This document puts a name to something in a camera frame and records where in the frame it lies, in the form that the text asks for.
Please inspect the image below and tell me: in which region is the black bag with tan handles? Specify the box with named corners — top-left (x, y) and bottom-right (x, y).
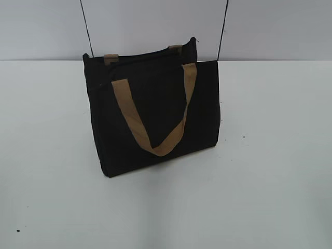
top-left (82, 37), bottom-right (220, 177)

